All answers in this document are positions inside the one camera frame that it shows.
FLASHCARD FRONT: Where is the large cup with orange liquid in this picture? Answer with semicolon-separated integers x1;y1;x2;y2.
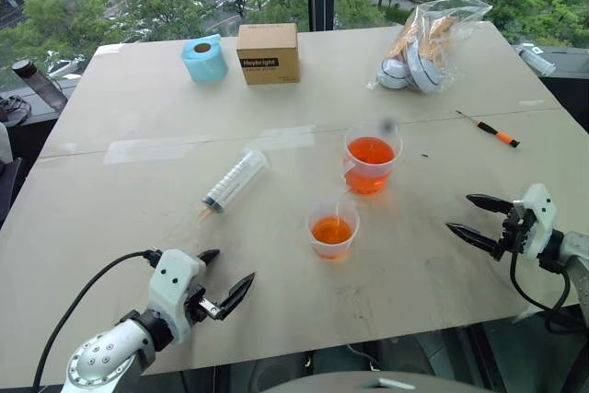
341;121;404;196

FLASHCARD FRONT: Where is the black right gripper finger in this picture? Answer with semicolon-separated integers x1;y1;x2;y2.
445;222;502;258
466;193;517;217

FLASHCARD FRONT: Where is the black bottle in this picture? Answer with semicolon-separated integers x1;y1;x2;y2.
11;58;69;113

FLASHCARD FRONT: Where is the blue paper roll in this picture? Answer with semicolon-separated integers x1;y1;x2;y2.
180;33;229;85

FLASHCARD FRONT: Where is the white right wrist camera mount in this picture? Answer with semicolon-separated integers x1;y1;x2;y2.
512;183;558;260

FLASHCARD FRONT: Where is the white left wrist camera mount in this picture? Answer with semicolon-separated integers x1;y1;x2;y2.
147;249;207;347

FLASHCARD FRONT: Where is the clear plastic zip bag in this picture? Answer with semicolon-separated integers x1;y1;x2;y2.
365;0;494;95

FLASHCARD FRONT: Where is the packaged syringe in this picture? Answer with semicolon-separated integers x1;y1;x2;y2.
514;42;559;77

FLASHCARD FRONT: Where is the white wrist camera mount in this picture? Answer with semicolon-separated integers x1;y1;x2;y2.
512;183;558;260
147;249;207;347

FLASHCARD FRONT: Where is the large clear plastic syringe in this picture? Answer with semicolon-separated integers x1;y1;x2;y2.
197;147;271;225

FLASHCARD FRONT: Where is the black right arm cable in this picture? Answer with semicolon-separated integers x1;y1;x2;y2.
509;249;572;332

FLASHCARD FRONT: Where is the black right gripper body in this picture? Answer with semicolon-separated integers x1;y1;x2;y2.
492;206;536;261

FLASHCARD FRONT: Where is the brown cardboard box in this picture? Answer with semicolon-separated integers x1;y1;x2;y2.
236;22;302;87

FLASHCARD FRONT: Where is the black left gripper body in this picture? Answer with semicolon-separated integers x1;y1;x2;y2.
184;285;224;327

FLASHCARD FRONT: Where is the grey rounded robot torso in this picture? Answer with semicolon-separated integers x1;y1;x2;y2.
261;369;489;393

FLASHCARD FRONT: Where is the orange black screwdriver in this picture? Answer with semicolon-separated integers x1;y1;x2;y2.
455;110;522;149

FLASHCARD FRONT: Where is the small cup with orange liquid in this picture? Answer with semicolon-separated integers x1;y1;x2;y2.
306;198;361;260

